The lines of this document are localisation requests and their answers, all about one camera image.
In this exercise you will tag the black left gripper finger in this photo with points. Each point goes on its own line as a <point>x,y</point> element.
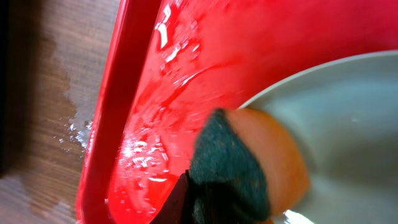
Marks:
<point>176,209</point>

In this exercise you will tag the orange green sponge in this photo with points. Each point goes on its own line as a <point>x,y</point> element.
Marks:
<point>246,168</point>

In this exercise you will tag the white plate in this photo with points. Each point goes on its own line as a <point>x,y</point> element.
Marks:
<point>343,116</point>

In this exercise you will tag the red plastic tray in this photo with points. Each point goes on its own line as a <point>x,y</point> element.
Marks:
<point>171,63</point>

